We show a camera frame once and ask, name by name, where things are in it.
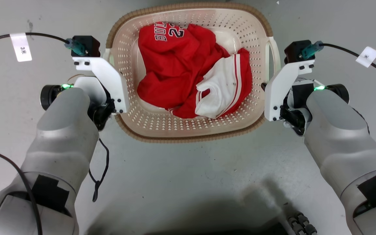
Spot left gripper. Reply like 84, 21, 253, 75
73, 76, 116, 131

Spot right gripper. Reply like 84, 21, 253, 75
261, 78, 315, 136

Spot beige perforated laundry basket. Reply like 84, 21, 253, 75
106, 3, 281, 143

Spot white shorts with red stripes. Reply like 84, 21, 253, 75
195, 48, 253, 119

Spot red basketball jersey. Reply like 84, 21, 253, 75
137, 22, 241, 119

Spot thin black dangling cable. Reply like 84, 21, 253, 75
88, 138, 110, 203

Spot black cable with teal plug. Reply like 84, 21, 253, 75
302, 41, 376, 83
0, 32, 88, 56

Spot white paper cable tag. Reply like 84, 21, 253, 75
10, 33, 32, 62
355, 46, 376, 68

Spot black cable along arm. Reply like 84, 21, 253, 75
0, 141, 43, 235

